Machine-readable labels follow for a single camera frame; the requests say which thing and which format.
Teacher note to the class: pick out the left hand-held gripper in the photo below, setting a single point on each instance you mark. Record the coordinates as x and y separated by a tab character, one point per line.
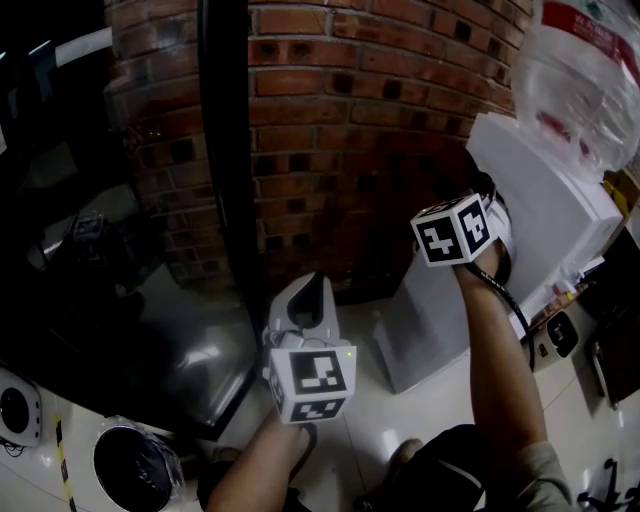
310	380

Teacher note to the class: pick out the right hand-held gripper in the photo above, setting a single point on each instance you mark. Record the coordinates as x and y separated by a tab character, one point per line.
450	235

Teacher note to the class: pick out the white water dispenser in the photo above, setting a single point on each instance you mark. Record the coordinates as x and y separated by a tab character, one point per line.
545	200

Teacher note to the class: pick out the person's left forearm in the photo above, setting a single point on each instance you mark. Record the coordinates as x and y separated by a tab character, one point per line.
255	465

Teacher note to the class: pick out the person's right forearm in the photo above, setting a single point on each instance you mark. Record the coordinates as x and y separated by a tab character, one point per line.
500	375

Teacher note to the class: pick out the plastic-wrapped water bottle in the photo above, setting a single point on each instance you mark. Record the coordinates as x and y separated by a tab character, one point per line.
575	90

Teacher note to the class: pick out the small white appliance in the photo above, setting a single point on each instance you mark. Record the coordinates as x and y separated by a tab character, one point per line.
557	340

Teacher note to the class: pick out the person's left shoe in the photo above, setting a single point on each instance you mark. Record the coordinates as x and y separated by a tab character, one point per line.
225	454

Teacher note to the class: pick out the person's shoe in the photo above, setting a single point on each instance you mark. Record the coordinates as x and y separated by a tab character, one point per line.
405	450
225	454

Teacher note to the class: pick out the black cabinet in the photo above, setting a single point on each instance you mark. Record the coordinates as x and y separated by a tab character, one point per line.
615	280

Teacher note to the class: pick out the person's right shoe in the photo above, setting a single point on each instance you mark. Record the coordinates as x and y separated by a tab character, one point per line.
405	450

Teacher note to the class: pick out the black framed glass door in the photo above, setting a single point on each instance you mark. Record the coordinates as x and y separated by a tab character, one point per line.
220	150

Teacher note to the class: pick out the black chair caster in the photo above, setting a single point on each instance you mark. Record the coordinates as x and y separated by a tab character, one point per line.
362	504

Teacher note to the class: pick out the person's black shorts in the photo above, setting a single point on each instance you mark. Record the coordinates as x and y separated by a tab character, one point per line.
440	470

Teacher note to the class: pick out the steel trash can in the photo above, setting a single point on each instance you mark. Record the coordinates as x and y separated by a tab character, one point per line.
135	470

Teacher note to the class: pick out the person's grey shirt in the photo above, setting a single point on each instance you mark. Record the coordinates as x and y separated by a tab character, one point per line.
545	480

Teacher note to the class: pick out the yellow black striped tape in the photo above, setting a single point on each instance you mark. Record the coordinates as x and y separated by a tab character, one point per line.
62	460

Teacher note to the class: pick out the black office chair base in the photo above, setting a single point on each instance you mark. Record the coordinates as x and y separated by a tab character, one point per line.
612	475

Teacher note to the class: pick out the white round device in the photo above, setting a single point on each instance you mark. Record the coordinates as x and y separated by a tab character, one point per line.
17	410

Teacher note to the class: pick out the brown chair with metal frame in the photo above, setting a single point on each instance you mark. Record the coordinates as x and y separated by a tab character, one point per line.
622	360

